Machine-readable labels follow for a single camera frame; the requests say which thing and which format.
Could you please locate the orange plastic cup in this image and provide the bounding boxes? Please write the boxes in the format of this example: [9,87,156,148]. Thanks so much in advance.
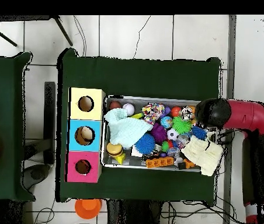
[74,198,103,220]

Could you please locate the beige round toy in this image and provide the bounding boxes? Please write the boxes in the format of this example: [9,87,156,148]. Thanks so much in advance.
[77,127,95,144]

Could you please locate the crushed silver drink can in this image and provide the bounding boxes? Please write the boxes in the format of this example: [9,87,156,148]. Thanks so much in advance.
[179,106,195,121]

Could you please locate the plain blue spiky ball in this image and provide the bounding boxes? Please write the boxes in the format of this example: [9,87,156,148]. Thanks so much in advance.
[134,132,157,155]

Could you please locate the white toy baseball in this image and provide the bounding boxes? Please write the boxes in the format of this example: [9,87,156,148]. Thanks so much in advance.
[122,103,136,117]

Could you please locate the black tripod stand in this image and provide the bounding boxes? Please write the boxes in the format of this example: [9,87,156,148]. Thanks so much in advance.
[0,15,74,47]

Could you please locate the black power cable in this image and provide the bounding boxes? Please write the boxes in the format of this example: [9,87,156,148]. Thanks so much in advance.
[217,127,242,146]

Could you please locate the mint green muslin cloth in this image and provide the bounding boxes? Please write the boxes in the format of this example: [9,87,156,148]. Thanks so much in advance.
[103,108,154,149]

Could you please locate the purple spiky ball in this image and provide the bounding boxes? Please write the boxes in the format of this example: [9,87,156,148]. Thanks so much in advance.
[151,122,168,144]

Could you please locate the toy hamburger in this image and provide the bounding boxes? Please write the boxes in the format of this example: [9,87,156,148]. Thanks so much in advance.
[106,142,124,158]

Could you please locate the grey stand base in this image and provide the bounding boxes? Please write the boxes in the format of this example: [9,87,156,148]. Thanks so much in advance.
[23,163,51,190]

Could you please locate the dark green side table cloth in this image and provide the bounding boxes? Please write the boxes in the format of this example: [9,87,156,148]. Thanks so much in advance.
[0,51,36,202]

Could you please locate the wooden box with three holes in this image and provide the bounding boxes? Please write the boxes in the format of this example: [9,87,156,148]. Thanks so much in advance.
[66,87,106,183]

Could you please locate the black floor cables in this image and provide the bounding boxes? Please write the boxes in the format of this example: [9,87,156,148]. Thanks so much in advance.
[159,200,245,224]

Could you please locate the orange red smooth ball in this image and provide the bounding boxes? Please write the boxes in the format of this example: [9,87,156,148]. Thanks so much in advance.
[170,106,182,118]

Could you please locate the wire mesh bin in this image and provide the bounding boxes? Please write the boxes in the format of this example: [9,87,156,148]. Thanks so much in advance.
[101,94,219,173]

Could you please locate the plain green spiky ball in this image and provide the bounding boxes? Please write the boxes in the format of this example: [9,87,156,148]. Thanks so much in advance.
[172,115,192,135]

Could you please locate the cream muslin cloth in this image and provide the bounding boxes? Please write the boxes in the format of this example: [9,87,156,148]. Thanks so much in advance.
[180,135,224,177]

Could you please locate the multicolour patterned cloth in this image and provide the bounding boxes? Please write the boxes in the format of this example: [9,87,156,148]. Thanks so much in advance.
[141,103,166,125]

